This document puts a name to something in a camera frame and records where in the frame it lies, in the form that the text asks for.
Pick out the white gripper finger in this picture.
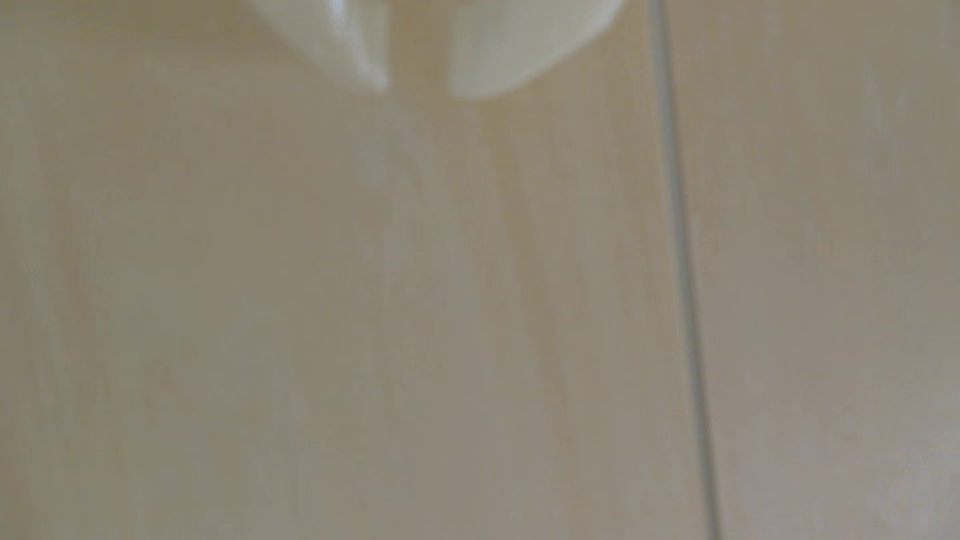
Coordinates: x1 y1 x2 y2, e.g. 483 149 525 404
243 0 393 93
448 0 627 100

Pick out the light plywood sheet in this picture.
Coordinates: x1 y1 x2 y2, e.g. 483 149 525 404
652 0 960 540
0 0 717 540

